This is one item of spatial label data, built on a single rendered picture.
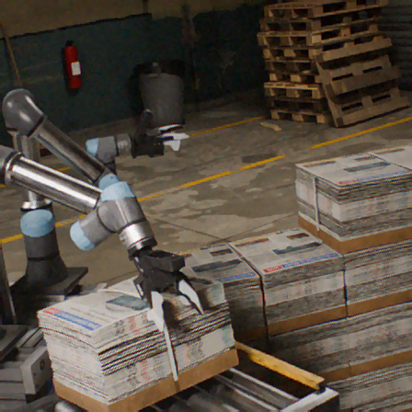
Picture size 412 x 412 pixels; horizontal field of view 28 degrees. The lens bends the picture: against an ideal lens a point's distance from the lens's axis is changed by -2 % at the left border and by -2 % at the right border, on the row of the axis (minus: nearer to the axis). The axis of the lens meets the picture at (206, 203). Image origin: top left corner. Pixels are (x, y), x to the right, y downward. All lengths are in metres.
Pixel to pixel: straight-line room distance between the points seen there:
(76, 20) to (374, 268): 7.35
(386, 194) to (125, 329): 1.21
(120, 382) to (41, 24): 7.90
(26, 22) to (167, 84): 1.74
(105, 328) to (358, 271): 1.20
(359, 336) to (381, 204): 0.46
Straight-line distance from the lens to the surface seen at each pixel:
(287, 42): 9.20
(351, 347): 2.93
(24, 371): 2.45
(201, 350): 2.04
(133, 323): 1.91
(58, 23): 9.70
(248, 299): 2.71
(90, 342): 1.88
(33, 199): 2.97
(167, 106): 9.72
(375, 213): 2.81
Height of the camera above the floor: 1.80
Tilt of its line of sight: 16 degrees down
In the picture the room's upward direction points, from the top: 7 degrees counter-clockwise
